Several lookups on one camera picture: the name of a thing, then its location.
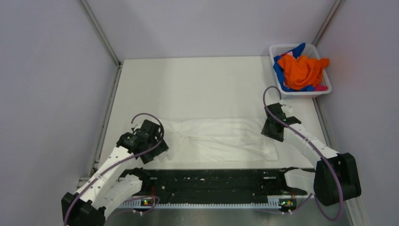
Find white t shirt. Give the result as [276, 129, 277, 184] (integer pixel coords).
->
[161, 118, 278, 163]

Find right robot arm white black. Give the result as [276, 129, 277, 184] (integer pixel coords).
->
[261, 103, 362, 206]

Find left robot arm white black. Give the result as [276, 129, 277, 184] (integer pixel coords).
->
[61, 113, 168, 226]

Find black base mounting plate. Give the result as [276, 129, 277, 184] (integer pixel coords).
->
[118, 168, 315, 205]

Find orange t shirt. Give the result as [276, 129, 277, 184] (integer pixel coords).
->
[278, 55, 330, 90]

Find white plastic laundry basket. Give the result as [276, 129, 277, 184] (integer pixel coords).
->
[269, 43, 332, 98]

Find pink garment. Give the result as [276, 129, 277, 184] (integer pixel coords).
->
[314, 84, 328, 92]

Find blue t shirt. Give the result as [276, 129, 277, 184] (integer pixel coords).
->
[269, 43, 316, 92]

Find grey slotted cable duct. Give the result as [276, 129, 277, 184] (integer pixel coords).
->
[119, 198, 296, 210]

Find grey aluminium corner post right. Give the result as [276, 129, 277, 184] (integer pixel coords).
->
[312, 0, 346, 46]

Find grey aluminium corner post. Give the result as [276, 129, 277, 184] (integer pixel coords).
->
[77, 0, 121, 67]
[312, 0, 346, 46]

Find grey aluminium corner post left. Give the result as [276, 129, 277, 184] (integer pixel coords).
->
[77, 0, 121, 67]

